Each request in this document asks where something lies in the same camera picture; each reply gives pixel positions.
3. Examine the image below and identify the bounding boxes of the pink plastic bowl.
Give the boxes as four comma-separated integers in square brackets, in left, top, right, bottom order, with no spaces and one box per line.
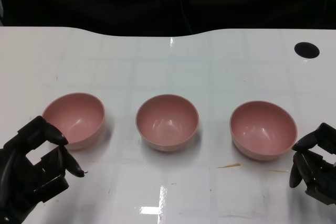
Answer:
[229,100,298,162]
[135,93,200,153]
[41,92,106,151]

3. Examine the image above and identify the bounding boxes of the black round table grommet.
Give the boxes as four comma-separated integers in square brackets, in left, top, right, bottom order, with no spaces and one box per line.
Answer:
[293,41,321,59]

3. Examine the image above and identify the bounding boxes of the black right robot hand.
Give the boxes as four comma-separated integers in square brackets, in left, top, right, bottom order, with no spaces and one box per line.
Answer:
[289,122,336,206]

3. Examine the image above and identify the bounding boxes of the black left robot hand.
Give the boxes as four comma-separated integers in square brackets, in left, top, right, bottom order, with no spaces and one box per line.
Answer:
[0,115,86,224]

